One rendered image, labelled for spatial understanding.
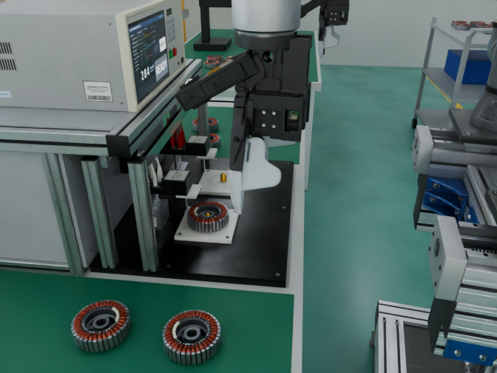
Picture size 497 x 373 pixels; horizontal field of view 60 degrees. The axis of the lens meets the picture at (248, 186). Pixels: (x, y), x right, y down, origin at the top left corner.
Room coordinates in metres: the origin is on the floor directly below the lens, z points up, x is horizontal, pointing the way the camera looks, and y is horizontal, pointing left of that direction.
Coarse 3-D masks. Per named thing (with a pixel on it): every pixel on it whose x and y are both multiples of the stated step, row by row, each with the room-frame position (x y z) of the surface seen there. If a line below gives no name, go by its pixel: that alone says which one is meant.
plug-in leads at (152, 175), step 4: (156, 160) 1.00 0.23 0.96; (152, 168) 0.97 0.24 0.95; (160, 168) 1.02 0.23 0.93; (152, 172) 0.97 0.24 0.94; (160, 172) 1.02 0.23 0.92; (148, 176) 0.99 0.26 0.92; (152, 176) 0.97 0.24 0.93; (160, 176) 1.00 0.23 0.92; (152, 180) 0.98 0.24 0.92; (156, 180) 0.98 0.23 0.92; (160, 180) 1.00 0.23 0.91; (156, 184) 0.98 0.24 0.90
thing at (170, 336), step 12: (180, 312) 0.65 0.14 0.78; (204, 312) 0.65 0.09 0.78; (168, 324) 0.62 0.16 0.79; (180, 324) 0.63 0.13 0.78; (192, 324) 0.64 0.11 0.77; (204, 324) 0.63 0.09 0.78; (216, 324) 0.62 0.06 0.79; (168, 336) 0.59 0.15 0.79; (180, 336) 0.61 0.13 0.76; (216, 336) 0.59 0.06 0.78; (168, 348) 0.57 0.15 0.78; (180, 348) 0.56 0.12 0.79; (192, 348) 0.56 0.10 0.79; (204, 348) 0.57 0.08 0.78; (216, 348) 0.58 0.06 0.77; (180, 360) 0.55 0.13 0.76; (192, 360) 0.55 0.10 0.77; (204, 360) 0.56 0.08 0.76
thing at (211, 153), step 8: (192, 136) 1.26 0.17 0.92; (200, 136) 1.26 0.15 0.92; (208, 136) 1.26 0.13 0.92; (168, 144) 1.25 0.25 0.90; (176, 144) 1.24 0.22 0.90; (192, 144) 1.21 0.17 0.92; (200, 144) 1.20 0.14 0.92; (208, 144) 1.24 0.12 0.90; (160, 152) 1.22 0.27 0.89; (168, 152) 1.21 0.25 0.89; (176, 152) 1.21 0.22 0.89; (184, 152) 1.21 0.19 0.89; (192, 152) 1.20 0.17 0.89; (200, 152) 1.20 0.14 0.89; (208, 152) 1.23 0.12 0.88; (216, 152) 1.24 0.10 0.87; (176, 160) 1.22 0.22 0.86; (176, 168) 1.22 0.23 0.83
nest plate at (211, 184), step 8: (208, 176) 1.26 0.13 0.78; (216, 176) 1.26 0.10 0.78; (200, 184) 1.20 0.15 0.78; (208, 184) 1.20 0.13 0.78; (216, 184) 1.20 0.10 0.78; (224, 184) 1.20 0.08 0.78; (200, 192) 1.16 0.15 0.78; (208, 192) 1.16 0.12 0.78; (216, 192) 1.16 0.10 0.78; (224, 192) 1.15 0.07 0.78
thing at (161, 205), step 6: (162, 204) 1.01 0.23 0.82; (168, 204) 1.04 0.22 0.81; (156, 210) 0.98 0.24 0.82; (162, 210) 0.99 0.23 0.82; (168, 210) 1.03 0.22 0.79; (156, 216) 0.97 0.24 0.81; (162, 216) 0.98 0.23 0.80; (168, 216) 1.03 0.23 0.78; (162, 222) 0.98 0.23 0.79; (156, 228) 0.97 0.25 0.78; (162, 228) 0.97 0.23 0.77
